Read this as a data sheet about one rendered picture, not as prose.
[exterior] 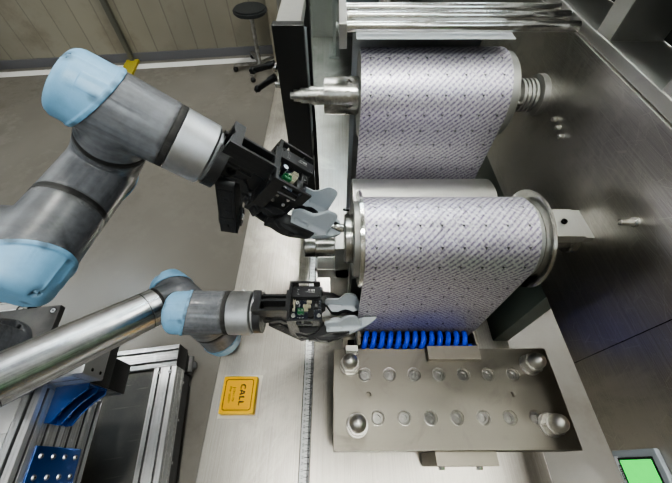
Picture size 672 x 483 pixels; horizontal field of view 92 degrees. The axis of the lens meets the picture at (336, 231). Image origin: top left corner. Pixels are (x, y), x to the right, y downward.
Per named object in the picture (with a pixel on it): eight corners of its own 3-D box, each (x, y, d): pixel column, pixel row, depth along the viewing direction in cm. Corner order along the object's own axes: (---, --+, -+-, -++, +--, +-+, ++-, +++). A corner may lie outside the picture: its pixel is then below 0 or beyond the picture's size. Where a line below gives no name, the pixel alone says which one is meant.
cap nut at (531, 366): (516, 354, 60) (527, 347, 57) (535, 354, 60) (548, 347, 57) (522, 375, 58) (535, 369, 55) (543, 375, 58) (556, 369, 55)
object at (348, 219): (344, 272, 50) (343, 235, 55) (357, 272, 50) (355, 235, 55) (345, 242, 44) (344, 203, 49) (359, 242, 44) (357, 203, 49)
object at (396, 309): (355, 328, 64) (361, 285, 49) (473, 328, 64) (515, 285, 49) (356, 330, 64) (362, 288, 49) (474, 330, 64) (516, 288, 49)
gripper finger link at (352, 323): (380, 323, 52) (323, 322, 52) (376, 335, 57) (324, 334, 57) (379, 305, 54) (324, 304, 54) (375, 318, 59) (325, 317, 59)
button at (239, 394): (227, 378, 70) (224, 376, 68) (259, 378, 70) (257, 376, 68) (220, 415, 66) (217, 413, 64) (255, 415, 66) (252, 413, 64)
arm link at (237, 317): (233, 340, 58) (241, 298, 63) (258, 340, 58) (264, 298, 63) (221, 325, 52) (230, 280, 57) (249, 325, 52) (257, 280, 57)
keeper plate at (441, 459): (420, 453, 61) (434, 451, 52) (473, 453, 61) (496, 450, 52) (422, 470, 60) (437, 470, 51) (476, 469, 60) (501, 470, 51)
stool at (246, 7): (281, 55, 342) (273, -5, 299) (284, 80, 312) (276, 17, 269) (234, 59, 338) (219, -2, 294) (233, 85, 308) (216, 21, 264)
